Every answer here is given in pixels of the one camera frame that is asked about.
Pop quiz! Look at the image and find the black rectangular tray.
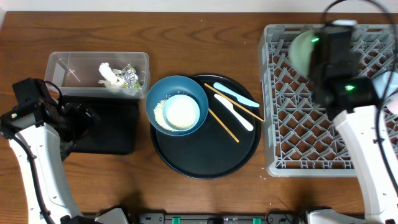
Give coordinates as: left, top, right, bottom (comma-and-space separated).
61, 96, 139, 157

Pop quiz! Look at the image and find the light blue plastic knife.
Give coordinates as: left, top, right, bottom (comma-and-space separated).
213, 82, 259, 108

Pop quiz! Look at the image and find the wooden chopstick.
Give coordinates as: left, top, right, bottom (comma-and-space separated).
204, 83, 264, 122
208, 108, 240, 143

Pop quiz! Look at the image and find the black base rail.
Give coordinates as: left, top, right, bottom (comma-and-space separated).
135, 212, 305, 224

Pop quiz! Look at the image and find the white paper cup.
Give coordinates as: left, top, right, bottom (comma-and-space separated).
386, 93, 398, 114

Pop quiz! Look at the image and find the yellow foil snack wrapper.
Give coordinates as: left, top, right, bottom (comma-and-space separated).
119, 63, 141, 90

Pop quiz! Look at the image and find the left wooden chopstick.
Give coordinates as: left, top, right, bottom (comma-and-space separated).
208, 108, 240, 143

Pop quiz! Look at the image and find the light blue bowl with rice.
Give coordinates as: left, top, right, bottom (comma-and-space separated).
163, 95, 200, 131

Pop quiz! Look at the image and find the right wooden chopstick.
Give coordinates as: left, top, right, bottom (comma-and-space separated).
204, 83, 264, 122

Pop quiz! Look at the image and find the dark blue plate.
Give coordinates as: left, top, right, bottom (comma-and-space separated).
145, 75, 209, 136

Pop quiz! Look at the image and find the mint green bowl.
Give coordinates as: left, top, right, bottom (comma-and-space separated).
288, 30, 315, 78

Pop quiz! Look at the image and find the round black serving tray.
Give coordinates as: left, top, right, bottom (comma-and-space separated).
150, 74, 262, 179

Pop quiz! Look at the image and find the grey dishwasher rack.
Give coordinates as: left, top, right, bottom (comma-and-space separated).
258, 24, 394, 177

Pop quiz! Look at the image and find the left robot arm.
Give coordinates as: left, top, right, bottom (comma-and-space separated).
1, 78, 95, 223

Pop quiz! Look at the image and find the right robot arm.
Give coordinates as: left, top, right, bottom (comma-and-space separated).
308, 20, 397, 223

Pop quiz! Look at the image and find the light blue cup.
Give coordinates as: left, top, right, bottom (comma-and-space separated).
372, 71, 397, 98

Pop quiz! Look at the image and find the clear plastic waste bin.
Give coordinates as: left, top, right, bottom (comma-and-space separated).
45, 52, 150, 99

